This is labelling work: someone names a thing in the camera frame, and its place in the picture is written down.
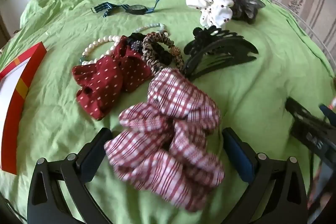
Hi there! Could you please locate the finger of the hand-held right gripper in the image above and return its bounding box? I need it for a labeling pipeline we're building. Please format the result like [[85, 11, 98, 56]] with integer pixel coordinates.
[[285, 97, 331, 126]]

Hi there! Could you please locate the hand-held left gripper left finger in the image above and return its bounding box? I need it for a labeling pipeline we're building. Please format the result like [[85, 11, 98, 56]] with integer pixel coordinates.
[[27, 127, 113, 224]]

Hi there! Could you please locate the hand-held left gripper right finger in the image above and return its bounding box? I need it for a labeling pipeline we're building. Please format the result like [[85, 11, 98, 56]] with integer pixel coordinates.
[[222, 127, 309, 224]]

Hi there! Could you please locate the dark red dotted scrunchie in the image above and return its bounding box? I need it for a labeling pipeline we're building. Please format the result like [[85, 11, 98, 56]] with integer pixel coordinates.
[[72, 35, 154, 121]]

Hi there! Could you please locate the pink plaid scrunchie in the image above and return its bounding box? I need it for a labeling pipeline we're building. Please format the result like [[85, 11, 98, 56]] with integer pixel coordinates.
[[104, 68, 226, 211]]

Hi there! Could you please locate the black rhinestone hair claw clip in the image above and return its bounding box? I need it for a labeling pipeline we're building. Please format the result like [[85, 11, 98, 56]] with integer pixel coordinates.
[[183, 26, 259, 81]]

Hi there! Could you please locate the red cardboard box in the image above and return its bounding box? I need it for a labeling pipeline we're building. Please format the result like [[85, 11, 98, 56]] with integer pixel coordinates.
[[0, 42, 48, 175]]

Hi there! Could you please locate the dark grey sheer scrunchie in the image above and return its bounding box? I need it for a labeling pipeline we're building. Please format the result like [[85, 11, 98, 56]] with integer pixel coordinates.
[[231, 0, 265, 25]]

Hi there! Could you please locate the leopard print scrunchie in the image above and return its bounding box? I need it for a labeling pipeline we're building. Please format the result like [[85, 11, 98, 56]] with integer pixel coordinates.
[[142, 31, 184, 75]]

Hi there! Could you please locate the white pearl bracelet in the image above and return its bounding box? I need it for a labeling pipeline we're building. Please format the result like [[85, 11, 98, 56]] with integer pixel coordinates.
[[81, 34, 124, 65]]

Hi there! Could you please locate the black scrunchie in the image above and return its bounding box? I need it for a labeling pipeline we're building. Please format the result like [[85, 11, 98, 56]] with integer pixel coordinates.
[[127, 32, 175, 67]]

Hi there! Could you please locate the light blue bead bracelet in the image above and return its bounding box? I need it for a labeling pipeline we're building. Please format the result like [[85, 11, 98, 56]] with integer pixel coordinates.
[[130, 23, 168, 38]]

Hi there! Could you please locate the white dotted scrunchie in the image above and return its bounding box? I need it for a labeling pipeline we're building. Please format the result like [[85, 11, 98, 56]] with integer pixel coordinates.
[[186, 0, 235, 30]]

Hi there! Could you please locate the green bed sheet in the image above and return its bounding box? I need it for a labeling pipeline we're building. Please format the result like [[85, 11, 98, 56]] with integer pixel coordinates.
[[0, 0, 336, 224]]

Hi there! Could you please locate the wristwatch with blue striped strap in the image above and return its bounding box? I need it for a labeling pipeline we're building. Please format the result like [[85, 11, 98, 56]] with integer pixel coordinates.
[[91, 0, 169, 18]]

